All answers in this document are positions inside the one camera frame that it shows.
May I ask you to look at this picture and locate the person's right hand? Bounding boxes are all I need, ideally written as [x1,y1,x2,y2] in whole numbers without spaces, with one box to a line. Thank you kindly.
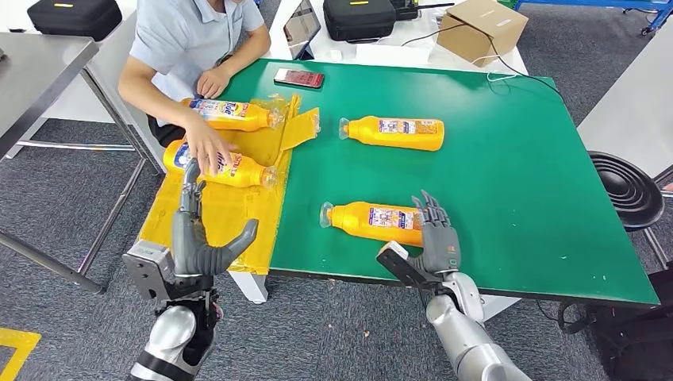
[183,113,237,177]

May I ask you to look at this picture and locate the person's left hand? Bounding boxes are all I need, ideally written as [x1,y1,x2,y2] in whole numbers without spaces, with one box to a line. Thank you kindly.
[195,65,233,100]

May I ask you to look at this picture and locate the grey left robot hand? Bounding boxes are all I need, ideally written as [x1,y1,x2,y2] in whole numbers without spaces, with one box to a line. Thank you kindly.
[171,157,260,278]

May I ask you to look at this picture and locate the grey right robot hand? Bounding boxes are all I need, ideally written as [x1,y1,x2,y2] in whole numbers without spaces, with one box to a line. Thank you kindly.
[407,190,463,277]

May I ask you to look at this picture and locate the orange detergent bottle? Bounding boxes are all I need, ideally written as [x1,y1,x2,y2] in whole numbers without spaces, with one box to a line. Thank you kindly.
[163,139,278,189]
[338,115,446,152]
[181,97,286,133]
[319,201,426,248]

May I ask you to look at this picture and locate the yellow taped cardboard sheet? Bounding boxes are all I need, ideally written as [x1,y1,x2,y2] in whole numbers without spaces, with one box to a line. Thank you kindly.
[137,93,321,276]

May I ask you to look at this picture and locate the person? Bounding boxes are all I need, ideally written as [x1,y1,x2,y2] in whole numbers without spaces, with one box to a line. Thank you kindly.
[117,0,273,177]

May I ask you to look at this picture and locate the green table mat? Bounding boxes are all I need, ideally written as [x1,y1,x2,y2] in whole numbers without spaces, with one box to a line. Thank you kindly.
[217,57,661,310]

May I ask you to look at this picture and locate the smartphone with red case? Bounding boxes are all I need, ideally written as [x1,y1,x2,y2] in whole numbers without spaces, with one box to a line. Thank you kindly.
[273,68,325,90]

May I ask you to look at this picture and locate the light grey table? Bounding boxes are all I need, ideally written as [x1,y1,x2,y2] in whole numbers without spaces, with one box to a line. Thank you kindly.
[41,0,175,175]

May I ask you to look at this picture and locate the black tablet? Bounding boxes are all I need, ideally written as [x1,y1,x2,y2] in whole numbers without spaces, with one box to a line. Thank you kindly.
[283,0,323,61]

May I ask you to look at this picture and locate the black carry case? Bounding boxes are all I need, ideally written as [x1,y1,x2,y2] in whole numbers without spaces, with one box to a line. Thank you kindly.
[27,0,123,42]
[322,0,397,43]

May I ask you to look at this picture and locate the steel table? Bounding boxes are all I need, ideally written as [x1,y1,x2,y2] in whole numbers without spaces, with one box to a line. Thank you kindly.
[0,33,165,295]

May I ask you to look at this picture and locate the black round stool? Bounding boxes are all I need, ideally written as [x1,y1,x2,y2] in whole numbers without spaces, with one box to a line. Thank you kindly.
[586,151,670,271]

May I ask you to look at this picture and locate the white table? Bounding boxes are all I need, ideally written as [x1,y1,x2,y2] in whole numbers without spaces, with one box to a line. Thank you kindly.
[229,0,529,323]

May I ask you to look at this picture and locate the cardboard box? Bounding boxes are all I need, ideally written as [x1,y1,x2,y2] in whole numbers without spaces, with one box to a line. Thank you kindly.
[436,0,529,68]

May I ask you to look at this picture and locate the black bag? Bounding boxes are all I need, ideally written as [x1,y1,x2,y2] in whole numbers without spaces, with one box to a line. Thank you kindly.
[557,260,673,381]

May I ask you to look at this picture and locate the blue metal rack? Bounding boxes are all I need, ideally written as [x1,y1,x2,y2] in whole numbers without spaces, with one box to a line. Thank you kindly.
[513,0,673,37]

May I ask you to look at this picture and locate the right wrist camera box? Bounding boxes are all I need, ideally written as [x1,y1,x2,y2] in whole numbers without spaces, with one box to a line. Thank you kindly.
[375,241,440,291]

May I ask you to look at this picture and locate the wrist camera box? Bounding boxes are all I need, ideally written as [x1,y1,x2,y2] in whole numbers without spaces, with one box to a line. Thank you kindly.
[375,241,440,291]
[121,240,177,302]

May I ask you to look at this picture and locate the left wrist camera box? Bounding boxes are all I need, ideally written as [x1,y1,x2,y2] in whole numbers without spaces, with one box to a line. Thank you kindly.
[121,240,177,302]

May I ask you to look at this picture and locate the white cable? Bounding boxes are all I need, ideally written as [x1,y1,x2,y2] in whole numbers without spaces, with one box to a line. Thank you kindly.
[470,52,521,84]

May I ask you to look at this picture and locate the black cable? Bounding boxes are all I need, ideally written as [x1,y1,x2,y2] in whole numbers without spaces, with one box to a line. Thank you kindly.
[401,21,566,101]

